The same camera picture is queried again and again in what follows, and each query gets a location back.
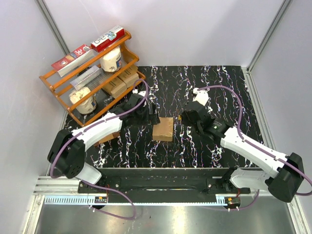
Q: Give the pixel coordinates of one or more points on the brown printed carton box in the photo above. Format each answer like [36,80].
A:
[107,138]

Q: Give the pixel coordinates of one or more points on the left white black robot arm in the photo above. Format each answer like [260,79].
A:
[67,154]

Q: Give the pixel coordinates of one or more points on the silver foil packet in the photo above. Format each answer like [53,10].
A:
[83,79]

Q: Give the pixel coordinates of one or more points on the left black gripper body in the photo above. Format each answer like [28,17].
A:
[144,117]

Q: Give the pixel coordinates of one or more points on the kraft paper box right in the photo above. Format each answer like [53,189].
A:
[129,76]

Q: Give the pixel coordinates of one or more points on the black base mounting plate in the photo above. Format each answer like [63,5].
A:
[153,186]

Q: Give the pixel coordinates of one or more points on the red silver toothpaste box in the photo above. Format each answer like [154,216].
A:
[73,60]

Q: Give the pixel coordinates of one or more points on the black marble pattern mat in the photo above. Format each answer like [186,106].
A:
[171,89]

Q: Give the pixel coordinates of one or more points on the orange wooden shelf rack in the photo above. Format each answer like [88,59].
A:
[60,87]

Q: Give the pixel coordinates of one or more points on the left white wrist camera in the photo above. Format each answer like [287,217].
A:
[143,94]

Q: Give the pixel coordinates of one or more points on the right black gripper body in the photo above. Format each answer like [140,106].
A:
[186,119]

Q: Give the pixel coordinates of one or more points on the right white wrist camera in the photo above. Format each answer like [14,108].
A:
[201,96]

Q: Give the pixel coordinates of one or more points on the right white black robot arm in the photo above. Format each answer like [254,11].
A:
[279,174]

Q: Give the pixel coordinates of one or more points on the red white toothpaste box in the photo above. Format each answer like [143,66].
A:
[108,38]

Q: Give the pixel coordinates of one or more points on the kraft paper box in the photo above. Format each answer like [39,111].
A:
[129,76]
[115,87]

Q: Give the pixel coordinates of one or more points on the brown cardboard express box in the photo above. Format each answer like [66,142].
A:
[164,130]

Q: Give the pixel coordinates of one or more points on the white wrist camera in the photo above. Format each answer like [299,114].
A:
[143,94]
[201,96]

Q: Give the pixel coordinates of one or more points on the kraft paper box left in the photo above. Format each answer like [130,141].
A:
[115,87]

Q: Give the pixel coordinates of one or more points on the upper white tissue roll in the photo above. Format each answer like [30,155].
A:
[111,62]

